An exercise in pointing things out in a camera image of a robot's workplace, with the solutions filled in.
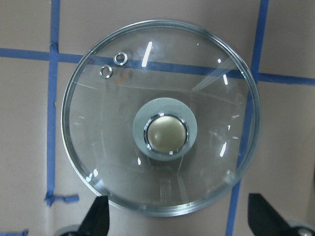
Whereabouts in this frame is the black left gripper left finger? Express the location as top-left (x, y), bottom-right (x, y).
top-left (77, 196), bottom-right (109, 236)

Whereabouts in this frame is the glass pot lid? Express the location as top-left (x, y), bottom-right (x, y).
top-left (61, 20), bottom-right (261, 217)

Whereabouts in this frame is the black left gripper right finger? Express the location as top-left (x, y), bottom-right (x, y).
top-left (248, 193), bottom-right (291, 236)

